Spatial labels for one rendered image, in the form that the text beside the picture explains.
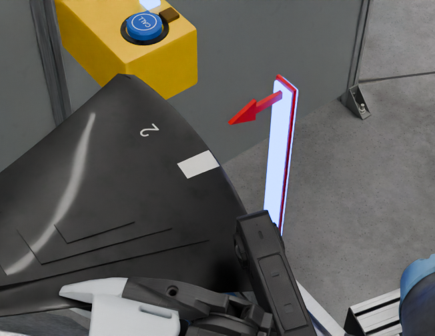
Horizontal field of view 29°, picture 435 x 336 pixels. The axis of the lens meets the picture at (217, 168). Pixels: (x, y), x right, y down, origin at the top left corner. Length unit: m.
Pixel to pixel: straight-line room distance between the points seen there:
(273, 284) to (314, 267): 1.46
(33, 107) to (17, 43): 0.16
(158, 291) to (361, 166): 1.71
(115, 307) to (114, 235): 0.08
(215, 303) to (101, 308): 0.08
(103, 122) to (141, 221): 0.11
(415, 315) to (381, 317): 1.02
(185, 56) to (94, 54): 0.11
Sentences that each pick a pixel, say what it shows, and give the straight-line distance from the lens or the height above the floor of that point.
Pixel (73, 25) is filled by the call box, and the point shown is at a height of 1.05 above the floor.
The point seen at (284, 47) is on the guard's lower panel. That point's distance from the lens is 2.01.
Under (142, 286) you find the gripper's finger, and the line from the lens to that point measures 0.57.
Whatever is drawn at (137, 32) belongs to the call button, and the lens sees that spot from 0.95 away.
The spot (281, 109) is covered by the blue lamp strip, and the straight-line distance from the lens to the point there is 0.75.
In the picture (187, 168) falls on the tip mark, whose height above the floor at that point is 1.17.
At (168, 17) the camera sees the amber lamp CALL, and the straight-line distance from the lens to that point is 0.97.
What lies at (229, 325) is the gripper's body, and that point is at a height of 1.21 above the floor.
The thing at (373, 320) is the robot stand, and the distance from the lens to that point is 1.72.
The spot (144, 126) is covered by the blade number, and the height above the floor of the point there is 1.18.
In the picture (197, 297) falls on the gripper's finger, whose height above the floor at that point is 1.23.
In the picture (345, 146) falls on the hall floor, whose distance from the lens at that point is 2.29.
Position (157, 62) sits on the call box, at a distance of 0.95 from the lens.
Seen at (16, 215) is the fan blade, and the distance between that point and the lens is 0.66.
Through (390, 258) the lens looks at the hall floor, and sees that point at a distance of 2.09.
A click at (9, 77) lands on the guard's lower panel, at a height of 0.65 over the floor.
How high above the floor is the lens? 1.70
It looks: 50 degrees down
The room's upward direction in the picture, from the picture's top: 1 degrees clockwise
